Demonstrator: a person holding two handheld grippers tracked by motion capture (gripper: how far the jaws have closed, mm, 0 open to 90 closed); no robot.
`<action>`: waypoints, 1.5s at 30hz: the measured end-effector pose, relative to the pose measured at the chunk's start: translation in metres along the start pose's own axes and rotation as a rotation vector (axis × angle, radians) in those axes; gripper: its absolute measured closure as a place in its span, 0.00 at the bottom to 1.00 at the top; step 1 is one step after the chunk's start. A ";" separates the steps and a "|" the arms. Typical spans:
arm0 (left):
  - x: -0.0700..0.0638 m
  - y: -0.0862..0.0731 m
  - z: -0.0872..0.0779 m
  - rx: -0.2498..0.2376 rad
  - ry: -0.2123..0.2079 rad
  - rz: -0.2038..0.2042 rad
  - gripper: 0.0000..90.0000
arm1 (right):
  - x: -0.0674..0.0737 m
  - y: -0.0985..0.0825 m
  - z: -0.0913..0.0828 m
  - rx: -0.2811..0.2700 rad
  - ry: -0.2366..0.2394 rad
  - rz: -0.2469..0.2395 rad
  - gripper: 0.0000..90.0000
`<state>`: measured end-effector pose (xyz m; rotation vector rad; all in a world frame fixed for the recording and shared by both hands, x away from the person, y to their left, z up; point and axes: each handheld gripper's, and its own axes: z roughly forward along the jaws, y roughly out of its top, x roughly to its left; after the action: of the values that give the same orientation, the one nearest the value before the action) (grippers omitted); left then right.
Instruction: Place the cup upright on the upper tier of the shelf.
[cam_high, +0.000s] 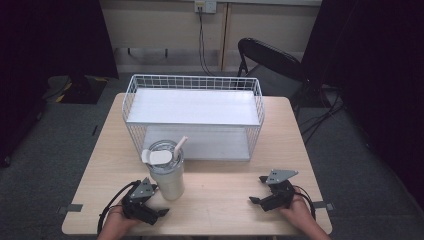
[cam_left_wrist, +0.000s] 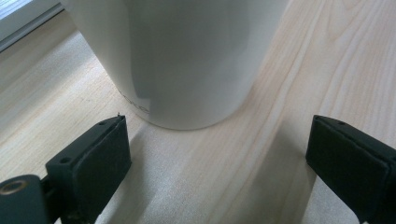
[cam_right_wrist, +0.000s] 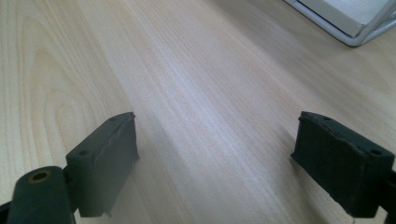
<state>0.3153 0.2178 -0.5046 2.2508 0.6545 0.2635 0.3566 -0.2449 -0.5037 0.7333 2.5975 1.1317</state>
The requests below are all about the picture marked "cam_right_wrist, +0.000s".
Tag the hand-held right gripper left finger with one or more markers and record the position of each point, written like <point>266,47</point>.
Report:
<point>99,168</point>

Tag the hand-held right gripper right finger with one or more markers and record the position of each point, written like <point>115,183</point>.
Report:
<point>339,168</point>

